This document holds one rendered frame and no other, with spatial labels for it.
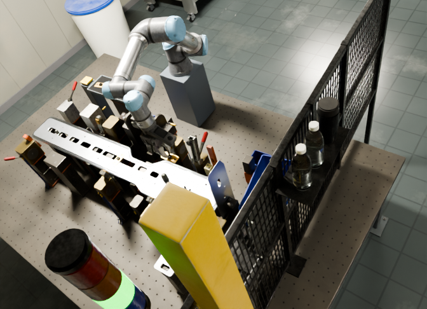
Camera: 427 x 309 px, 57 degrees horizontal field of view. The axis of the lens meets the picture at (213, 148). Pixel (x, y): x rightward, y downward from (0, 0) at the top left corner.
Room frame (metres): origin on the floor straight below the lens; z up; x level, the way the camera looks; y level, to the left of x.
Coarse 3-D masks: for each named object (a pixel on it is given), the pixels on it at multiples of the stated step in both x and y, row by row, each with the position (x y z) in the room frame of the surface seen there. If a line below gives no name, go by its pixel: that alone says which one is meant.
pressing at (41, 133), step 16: (48, 128) 1.95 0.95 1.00; (64, 128) 1.91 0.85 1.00; (80, 128) 1.85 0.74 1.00; (48, 144) 1.82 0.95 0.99; (64, 144) 1.76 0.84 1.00; (80, 144) 1.72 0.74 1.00; (96, 144) 1.68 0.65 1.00; (112, 144) 1.63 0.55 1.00; (96, 160) 1.55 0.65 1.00; (112, 160) 1.51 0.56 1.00; (128, 160) 1.48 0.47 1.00; (128, 176) 1.36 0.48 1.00; (144, 176) 1.33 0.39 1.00; (160, 176) 1.30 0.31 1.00; (176, 176) 1.26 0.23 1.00; (192, 176) 1.23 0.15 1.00; (144, 192) 1.23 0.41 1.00; (208, 192) 1.10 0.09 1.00
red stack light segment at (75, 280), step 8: (96, 248) 0.34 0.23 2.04; (96, 256) 0.32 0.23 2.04; (104, 256) 0.34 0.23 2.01; (88, 264) 0.31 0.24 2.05; (96, 264) 0.31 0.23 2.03; (104, 264) 0.32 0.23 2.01; (80, 272) 0.30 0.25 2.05; (88, 272) 0.30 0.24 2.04; (96, 272) 0.31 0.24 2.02; (104, 272) 0.31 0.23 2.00; (72, 280) 0.30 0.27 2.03; (80, 280) 0.30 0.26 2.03; (88, 280) 0.30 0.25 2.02; (96, 280) 0.30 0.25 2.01; (80, 288) 0.30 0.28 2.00
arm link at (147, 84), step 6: (144, 78) 1.33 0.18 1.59; (150, 78) 1.33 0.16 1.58; (126, 84) 1.33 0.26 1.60; (132, 84) 1.32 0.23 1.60; (138, 84) 1.31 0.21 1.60; (144, 84) 1.30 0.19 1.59; (150, 84) 1.30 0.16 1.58; (126, 90) 1.31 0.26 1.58; (138, 90) 1.26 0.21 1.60; (144, 90) 1.26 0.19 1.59; (150, 90) 1.28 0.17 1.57; (150, 96) 1.26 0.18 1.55
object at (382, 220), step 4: (380, 212) 1.08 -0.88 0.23; (380, 216) 1.10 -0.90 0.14; (384, 216) 1.15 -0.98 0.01; (376, 220) 1.09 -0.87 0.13; (380, 220) 1.12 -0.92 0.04; (384, 220) 1.12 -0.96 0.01; (372, 224) 1.03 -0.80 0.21; (376, 224) 1.08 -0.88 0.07; (380, 224) 1.10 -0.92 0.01; (384, 224) 1.09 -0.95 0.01; (372, 228) 1.09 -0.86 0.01; (376, 228) 1.08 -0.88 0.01; (380, 228) 1.07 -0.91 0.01; (372, 232) 1.07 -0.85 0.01; (376, 232) 1.06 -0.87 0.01; (380, 232) 1.05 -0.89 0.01; (380, 236) 1.03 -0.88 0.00; (364, 240) 0.95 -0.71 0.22; (360, 248) 0.91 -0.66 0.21; (356, 256) 0.88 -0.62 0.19; (352, 264) 0.84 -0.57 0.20; (348, 272) 0.80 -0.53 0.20; (344, 280) 0.77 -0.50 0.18; (340, 288) 0.73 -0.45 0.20; (336, 296) 0.70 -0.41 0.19; (332, 304) 0.67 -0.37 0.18
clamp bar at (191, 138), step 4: (192, 136) 1.29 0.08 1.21; (196, 136) 1.30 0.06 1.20; (192, 140) 1.28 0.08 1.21; (196, 140) 1.28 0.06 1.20; (188, 144) 1.26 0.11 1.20; (192, 144) 1.29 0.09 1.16; (196, 144) 1.27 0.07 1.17; (192, 148) 1.29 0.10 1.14; (196, 148) 1.27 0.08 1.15; (192, 152) 1.28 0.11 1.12; (196, 152) 1.26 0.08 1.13; (196, 156) 1.26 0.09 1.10; (200, 156) 1.27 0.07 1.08
